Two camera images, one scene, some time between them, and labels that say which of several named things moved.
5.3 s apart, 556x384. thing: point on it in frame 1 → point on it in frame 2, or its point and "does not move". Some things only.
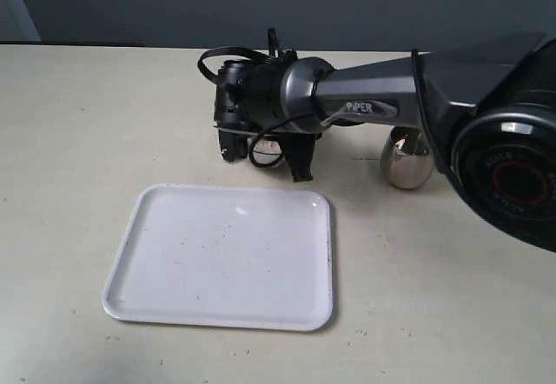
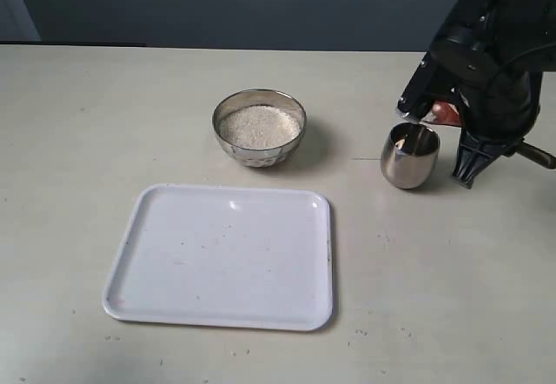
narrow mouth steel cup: (407, 158) does not move
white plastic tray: (228, 256) does not move
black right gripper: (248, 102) → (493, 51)
